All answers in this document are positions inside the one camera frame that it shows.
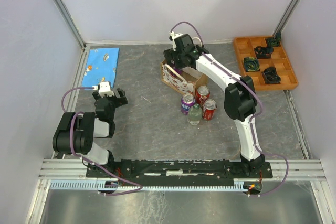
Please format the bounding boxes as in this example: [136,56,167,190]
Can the red cola can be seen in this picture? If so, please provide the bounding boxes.
[203,99,217,121]
[195,86,210,107]

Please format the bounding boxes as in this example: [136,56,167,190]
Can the purple fanta can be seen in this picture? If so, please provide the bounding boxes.
[181,93,195,115]

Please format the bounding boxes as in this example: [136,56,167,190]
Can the clear green-cap bottle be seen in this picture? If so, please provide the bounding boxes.
[187,103,203,126]

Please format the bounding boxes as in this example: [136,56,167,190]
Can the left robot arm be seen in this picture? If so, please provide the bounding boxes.
[53,88,128,177]

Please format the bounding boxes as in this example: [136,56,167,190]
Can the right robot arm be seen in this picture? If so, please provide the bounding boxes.
[163,31,265,177]

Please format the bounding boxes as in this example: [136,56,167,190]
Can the canvas tote bag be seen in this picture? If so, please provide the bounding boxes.
[160,58,208,95]

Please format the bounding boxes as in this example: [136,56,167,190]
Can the blue space-print cloth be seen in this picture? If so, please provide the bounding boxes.
[81,47,119,87]

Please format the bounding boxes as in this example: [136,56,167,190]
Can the blue-green rolled fabric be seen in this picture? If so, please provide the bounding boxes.
[243,57,260,72]

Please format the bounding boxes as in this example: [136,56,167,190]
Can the black rolled belt upper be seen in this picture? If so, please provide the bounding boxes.
[254,46,274,59]

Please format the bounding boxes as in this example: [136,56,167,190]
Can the black rolled belt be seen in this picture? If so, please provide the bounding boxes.
[254,46,274,59]
[262,67,281,84]

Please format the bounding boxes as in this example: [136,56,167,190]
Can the orange wooden divided tray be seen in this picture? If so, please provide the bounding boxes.
[233,36,299,91]

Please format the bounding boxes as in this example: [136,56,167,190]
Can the dark rolled fabric top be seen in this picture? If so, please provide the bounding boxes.
[265,31,282,47]

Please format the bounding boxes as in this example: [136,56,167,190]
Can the black rolled belt lower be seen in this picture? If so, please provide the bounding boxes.
[262,67,281,84]

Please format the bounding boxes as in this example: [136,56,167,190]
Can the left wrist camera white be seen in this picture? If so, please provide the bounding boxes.
[98,81,114,97]

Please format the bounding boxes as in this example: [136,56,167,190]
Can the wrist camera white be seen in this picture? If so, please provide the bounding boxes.
[169,31,183,44]
[98,81,114,97]

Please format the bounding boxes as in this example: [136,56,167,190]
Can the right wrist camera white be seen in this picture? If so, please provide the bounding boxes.
[169,31,183,44]

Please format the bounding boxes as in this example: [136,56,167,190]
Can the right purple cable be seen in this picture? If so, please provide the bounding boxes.
[169,20,290,198]

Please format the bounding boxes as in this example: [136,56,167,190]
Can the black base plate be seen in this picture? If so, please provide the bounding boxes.
[103,159,273,180]

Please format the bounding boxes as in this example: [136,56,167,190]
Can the aluminium frame rail front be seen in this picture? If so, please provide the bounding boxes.
[39,159,326,182]

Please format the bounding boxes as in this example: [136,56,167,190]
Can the blue cable duct rail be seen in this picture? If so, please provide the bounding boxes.
[49,178,250,191]

